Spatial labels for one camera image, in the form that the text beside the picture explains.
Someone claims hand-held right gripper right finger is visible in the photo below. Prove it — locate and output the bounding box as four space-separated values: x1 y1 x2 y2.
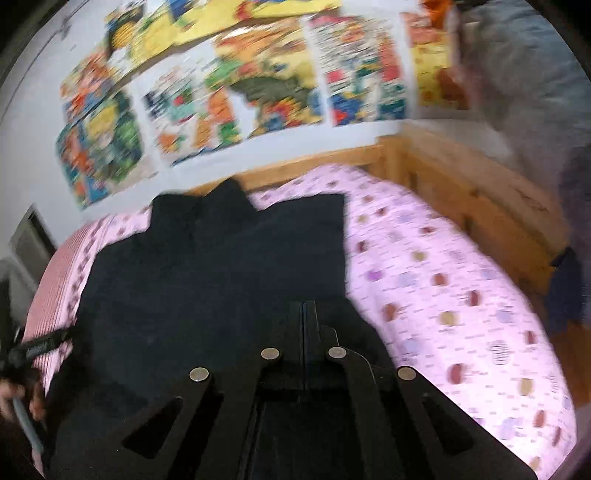
303 300 539 480

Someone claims group of colourful wall drawings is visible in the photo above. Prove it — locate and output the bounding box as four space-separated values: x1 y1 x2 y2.
55 0 467 210

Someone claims black sweater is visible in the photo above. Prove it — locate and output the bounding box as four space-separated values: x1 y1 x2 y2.
44 178 398 480

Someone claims plastic bagged blue grey bedding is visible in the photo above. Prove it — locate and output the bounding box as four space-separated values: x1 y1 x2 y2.
455 0 591 213

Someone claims wooden bed frame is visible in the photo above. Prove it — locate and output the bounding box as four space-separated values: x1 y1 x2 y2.
191 124 591 444

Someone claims dark blue strap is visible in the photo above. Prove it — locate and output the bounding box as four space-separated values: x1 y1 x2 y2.
549 248 585 337

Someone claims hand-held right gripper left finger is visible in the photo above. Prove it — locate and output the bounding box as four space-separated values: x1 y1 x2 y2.
92 300 304 480

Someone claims person's left hand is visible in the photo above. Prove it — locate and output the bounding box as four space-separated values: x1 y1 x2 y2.
0 382 48 422

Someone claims grey framed wall panel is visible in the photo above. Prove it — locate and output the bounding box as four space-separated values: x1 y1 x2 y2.
9 205 58 273

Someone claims pink dotted quilt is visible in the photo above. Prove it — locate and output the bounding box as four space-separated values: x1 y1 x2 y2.
23 164 578 480

